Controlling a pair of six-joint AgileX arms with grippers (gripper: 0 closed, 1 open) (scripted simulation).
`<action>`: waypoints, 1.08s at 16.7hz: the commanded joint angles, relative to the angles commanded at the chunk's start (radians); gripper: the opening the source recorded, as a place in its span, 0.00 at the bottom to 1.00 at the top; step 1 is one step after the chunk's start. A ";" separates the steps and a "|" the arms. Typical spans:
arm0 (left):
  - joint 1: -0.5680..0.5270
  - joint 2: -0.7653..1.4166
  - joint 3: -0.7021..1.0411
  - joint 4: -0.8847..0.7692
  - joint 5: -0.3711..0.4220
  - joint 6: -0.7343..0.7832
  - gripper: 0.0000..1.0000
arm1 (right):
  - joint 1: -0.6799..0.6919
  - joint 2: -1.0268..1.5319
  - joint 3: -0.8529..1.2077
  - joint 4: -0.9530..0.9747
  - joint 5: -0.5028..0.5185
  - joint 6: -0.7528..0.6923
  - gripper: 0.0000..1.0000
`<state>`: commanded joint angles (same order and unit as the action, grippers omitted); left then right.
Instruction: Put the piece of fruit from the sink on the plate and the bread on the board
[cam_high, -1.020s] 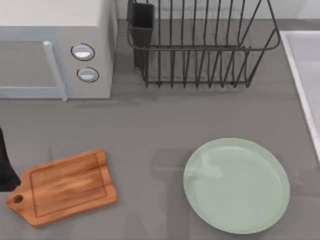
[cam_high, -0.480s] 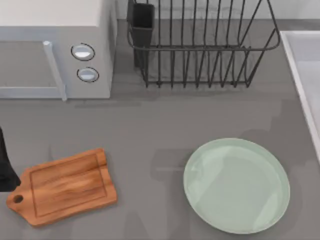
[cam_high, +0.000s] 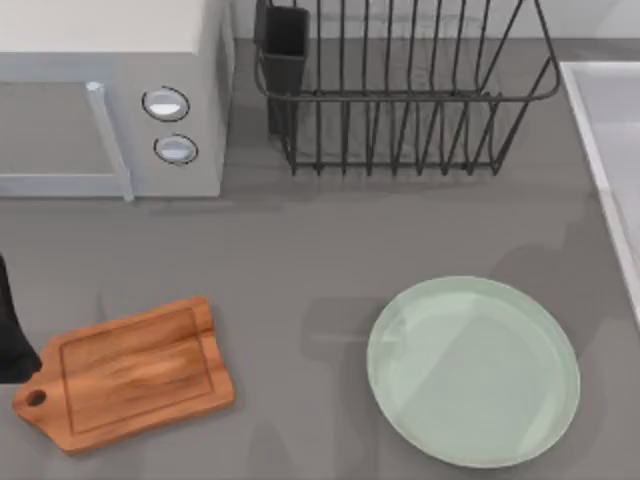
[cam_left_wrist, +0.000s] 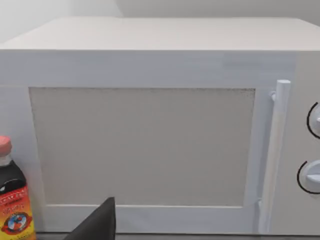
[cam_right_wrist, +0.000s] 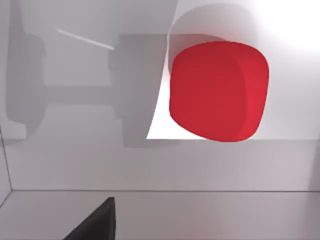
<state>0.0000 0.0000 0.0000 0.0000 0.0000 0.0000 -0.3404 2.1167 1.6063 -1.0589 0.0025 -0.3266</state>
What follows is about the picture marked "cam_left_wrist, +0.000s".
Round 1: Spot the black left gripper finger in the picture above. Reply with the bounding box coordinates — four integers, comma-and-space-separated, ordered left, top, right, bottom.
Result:
63, 196, 117, 240

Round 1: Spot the pale microwave door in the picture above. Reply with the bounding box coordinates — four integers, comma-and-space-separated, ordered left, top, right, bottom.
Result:
0, 49, 296, 235

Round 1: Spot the dark bottle with red cap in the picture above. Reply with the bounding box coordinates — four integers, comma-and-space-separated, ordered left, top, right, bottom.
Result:
0, 135, 37, 240

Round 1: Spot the pale microwave oven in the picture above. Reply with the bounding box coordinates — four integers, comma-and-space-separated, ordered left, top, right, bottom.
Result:
0, 16, 320, 236

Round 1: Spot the white microwave knob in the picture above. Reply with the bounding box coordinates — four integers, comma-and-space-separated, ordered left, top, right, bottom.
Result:
296, 159, 320, 195
306, 101, 320, 140

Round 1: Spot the white microwave door handle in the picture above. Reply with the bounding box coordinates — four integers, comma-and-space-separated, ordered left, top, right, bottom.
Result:
258, 79, 291, 235

